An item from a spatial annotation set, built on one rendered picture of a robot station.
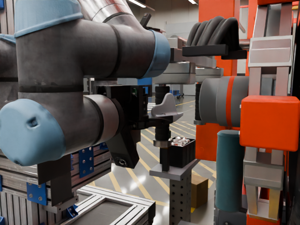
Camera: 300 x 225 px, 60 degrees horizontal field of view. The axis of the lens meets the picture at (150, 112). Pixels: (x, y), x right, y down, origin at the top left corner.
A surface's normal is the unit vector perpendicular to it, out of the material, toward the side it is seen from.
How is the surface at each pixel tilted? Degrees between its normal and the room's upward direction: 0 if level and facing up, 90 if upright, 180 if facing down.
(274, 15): 90
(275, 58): 90
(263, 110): 90
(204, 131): 90
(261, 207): 68
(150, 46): 78
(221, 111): 109
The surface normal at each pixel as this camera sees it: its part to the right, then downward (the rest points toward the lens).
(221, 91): -0.40, -0.33
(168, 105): 0.58, 0.11
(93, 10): -0.53, -0.15
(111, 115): 0.87, -0.14
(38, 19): 0.03, 0.08
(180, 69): -0.44, 0.11
